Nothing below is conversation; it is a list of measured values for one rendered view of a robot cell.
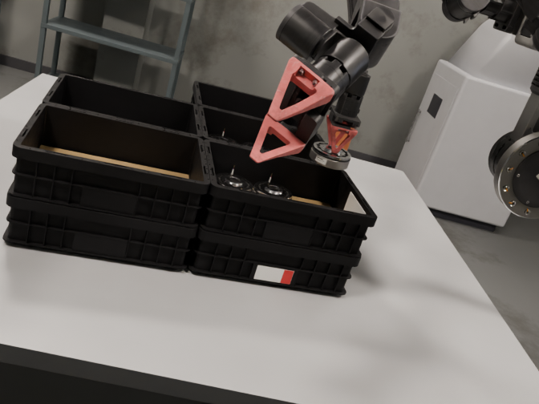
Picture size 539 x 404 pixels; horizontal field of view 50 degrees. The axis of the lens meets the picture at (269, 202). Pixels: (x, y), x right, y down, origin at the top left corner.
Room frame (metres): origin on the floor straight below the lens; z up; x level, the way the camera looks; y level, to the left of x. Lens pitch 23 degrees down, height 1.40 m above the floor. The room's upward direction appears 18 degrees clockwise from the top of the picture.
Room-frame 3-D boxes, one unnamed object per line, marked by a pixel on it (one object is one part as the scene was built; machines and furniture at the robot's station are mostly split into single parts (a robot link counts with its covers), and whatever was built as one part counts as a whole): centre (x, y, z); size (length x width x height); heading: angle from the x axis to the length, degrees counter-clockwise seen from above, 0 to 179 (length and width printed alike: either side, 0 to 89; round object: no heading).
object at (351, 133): (1.41, -0.12, 1.05); 0.07 x 0.07 x 0.09; 10
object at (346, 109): (1.42, -0.11, 1.12); 0.10 x 0.07 x 0.07; 10
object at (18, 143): (1.21, 0.36, 0.92); 0.40 x 0.30 x 0.02; 107
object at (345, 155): (1.42, -0.11, 1.00); 0.10 x 0.10 x 0.01
